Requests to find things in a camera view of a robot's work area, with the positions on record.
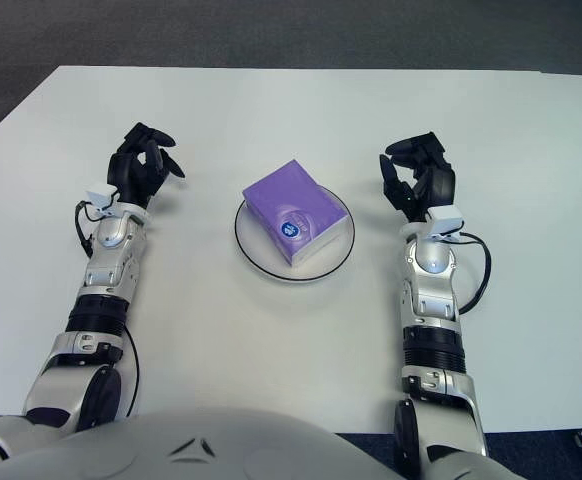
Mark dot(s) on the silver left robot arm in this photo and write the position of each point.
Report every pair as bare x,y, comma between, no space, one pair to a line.
111,235

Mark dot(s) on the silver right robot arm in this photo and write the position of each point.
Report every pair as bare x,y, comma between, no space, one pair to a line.
431,260

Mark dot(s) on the purple tissue paper pack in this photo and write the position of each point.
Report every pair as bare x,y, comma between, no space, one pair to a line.
291,200

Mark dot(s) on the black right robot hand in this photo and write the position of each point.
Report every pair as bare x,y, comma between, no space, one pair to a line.
436,185

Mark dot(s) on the grey robot torso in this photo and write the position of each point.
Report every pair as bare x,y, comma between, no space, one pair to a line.
196,450

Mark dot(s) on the white plate with black rim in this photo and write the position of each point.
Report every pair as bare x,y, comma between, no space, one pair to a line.
331,255

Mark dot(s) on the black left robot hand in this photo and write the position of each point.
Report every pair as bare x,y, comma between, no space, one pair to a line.
131,172

